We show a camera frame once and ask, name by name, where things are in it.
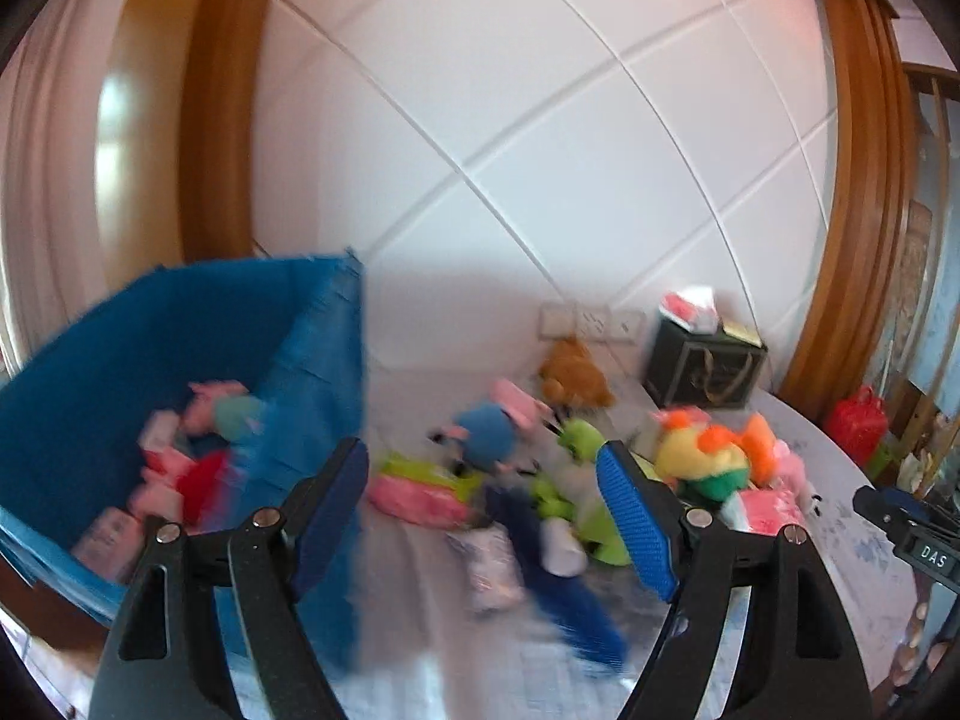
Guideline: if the pink tissue pack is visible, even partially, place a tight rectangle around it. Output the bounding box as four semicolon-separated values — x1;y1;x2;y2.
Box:
719;489;807;536

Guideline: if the pig plush red dress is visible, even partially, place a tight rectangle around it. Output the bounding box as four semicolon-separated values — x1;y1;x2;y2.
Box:
127;447;231;532

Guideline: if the yellow orange parrot plush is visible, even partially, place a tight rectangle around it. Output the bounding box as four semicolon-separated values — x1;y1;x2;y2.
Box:
652;406;778;504

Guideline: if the blue feather duster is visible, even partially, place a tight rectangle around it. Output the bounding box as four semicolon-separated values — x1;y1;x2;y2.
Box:
485;486;628;671

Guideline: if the white pink small box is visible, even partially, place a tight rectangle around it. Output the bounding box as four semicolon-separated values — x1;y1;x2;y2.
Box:
139;410;181;454

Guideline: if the white orange lotion bottle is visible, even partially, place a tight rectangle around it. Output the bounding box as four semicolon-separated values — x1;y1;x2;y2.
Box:
540;517;587;578

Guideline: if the pig plush teal dress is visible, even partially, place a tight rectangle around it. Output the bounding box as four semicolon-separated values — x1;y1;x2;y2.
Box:
181;380;265;444

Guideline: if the large green frog plush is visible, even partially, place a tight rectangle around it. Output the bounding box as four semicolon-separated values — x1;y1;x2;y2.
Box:
530;418;631;567

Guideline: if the white plastic refill pouch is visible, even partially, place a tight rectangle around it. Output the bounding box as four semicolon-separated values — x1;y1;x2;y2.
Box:
448;525;526;614

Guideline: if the pink wet wipes pack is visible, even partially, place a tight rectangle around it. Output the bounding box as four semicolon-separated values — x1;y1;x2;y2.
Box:
366;452;485;530

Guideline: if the brown bear plush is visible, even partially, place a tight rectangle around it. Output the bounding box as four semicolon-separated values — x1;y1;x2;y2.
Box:
539;337;615;410

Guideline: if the blue plastic storage crate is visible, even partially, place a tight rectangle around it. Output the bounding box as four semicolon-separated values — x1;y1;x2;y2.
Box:
0;250;370;673

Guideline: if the pig plush blue body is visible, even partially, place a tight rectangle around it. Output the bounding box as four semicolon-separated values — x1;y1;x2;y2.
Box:
428;379;553;473

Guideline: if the white wall socket panel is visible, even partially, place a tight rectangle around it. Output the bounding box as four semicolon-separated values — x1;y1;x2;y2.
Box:
537;302;646;344

